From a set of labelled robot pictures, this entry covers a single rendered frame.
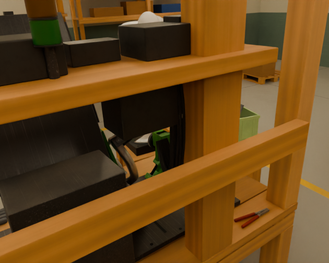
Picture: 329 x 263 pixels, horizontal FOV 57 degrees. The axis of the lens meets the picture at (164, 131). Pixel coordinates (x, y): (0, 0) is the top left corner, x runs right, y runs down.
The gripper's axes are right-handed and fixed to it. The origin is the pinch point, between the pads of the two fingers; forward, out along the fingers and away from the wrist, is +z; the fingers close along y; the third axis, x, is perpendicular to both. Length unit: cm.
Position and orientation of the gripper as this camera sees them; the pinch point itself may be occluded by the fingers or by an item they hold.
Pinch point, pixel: (118, 142)
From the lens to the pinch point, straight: 105.9
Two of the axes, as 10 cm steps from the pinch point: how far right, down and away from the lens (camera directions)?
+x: 6.3, 7.6, -1.7
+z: -7.5, 5.3, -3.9
